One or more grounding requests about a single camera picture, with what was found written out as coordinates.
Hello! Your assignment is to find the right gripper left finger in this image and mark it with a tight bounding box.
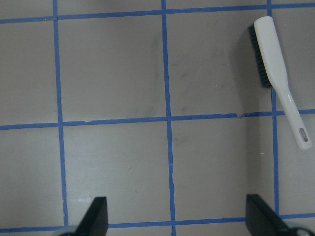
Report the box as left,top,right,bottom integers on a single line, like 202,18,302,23
74,197,108,236

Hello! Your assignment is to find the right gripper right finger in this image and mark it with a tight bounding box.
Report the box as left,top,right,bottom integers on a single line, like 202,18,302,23
246,194,308,236

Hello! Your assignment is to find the beige hand brush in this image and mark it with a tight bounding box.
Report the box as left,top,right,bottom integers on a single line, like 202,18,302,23
249,16,312,150

